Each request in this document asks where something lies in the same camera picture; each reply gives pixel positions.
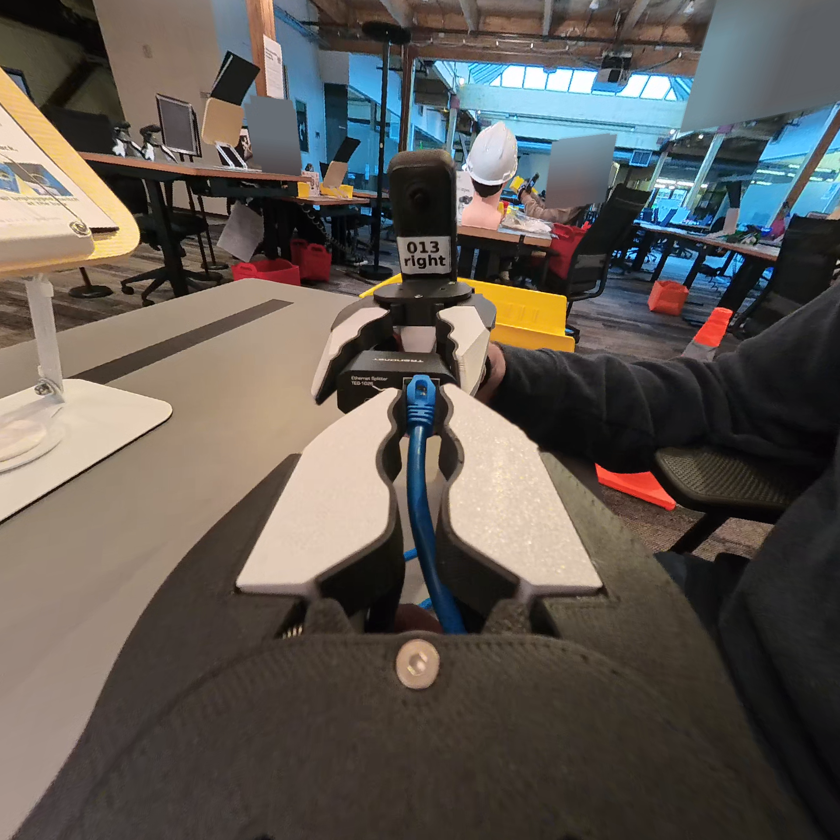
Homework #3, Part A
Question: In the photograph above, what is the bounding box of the black monitor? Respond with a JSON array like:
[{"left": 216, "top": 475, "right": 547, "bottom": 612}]
[{"left": 155, "top": 94, "right": 202, "bottom": 160}]

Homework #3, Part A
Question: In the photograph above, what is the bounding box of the orange cone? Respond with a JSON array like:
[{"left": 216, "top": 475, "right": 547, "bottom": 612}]
[{"left": 682, "top": 307, "right": 734, "bottom": 358}]

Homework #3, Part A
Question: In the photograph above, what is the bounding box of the black office chair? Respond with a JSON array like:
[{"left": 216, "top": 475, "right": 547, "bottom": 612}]
[{"left": 121, "top": 177, "right": 224, "bottom": 306}]

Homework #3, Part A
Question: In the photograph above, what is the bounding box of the person's right forearm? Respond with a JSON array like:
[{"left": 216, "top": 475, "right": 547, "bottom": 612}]
[{"left": 492, "top": 279, "right": 840, "bottom": 475}]

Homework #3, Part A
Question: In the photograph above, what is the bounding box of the white document stand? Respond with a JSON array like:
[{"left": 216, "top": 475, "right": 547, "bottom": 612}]
[{"left": 0, "top": 66, "right": 173, "bottom": 523}]

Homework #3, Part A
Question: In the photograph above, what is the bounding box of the red plastic bin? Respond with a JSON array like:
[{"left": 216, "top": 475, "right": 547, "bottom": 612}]
[
  {"left": 231, "top": 258, "right": 301, "bottom": 287},
  {"left": 290, "top": 238, "right": 333, "bottom": 283}
]

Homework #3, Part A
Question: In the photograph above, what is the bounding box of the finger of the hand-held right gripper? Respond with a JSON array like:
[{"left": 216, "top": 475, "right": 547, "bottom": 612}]
[
  {"left": 438, "top": 305, "right": 493, "bottom": 398},
  {"left": 311, "top": 305, "right": 398, "bottom": 406}
]

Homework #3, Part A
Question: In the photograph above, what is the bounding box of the blue ethernet cable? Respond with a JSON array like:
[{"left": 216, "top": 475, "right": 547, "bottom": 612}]
[{"left": 402, "top": 374, "right": 468, "bottom": 634}]

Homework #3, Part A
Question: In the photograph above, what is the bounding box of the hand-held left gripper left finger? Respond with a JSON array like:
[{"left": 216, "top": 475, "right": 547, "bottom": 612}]
[{"left": 235, "top": 387, "right": 406, "bottom": 616}]

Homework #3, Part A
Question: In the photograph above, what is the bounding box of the yellow plastic bin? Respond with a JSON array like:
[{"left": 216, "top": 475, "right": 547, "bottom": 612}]
[{"left": 360, "top": 274, "right": 576, "bottom": 353}]

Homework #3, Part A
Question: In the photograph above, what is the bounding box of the person's right hand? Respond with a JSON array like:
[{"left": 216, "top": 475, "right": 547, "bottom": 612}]
[{"left": 476, "top": 343, "right": 508, "bottom": 403}]

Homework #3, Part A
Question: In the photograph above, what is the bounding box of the cluttered wooden desk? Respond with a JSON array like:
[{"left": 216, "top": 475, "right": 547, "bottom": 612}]
[{"left": 633, "top": 220, "right": 782, "bottom": 316}]

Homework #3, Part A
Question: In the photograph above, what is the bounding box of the mannequin head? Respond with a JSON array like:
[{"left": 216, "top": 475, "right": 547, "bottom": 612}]
[{"left": 459, "top": 180, "right": 506, "bottom": 229}]

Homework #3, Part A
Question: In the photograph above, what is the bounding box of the ceiling projector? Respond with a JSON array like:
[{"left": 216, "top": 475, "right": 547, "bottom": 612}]
[{"left": 594, "top": 51, "right": 634, "bottom": 93}]

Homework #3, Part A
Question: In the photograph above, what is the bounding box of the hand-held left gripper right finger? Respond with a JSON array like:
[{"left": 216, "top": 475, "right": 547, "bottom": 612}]
[{"left": 435, "top": 384, "right": 605, "bottom": 618}]

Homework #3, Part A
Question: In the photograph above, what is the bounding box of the dark office chair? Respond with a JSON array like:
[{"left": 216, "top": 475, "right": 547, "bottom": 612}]
[{"left": 735, "top": 215, "right": 840, "bottom": 336}]

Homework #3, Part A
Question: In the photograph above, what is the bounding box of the black high-back chair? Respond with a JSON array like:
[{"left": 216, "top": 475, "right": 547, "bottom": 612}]
[{"left": 561, "top": 184, "right": 654, "bottom": 329}]

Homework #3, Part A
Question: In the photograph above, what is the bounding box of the black ethernet splitter box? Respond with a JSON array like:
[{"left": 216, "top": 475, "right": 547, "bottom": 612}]
[{"left": 336, "top": 350, "right": 460, "bottom": 413}]

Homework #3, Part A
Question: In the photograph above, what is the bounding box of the hanging paper sheet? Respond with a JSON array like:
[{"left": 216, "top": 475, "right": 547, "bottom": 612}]
[{"left": 217, "top": 202, "right": 265, "bottom": 263}]

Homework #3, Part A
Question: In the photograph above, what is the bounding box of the long wooden desk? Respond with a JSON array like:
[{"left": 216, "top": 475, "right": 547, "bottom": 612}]
[{"left": 79, "top": 151, "right": 315, "bottom": 277}]

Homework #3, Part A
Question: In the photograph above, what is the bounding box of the white hard hat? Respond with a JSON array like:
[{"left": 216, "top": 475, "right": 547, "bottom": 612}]
[{"left": 465, "top": 121, "right": 519, "bottom": 186}]

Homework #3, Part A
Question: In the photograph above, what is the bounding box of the black mesh chair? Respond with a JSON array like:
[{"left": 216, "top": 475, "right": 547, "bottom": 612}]
[{"left": 655, "top": 446, "right": 811, "bottom": 555}]

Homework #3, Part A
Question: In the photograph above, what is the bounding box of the flat orange floor marker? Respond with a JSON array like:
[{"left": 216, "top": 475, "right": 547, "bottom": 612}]
[{"left": 595, "top": 462, "right": 677, "bottom": 511}]

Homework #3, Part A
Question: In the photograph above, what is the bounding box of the tan and black board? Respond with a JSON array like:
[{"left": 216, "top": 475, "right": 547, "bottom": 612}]
[{"left": 201, "top": 51, "right": 261, "bottom": 148}]

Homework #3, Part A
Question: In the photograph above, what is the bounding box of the printed instruction sheet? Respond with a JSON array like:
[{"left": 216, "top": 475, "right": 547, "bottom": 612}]
[{"left": 0, "top": 105, "right": 119, "bottom": 232}]

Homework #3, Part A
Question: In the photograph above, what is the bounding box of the orange bin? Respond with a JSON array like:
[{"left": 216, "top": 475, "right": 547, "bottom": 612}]
[{"left": 647, "top": 280, "right": 690, "bottom": 317}]

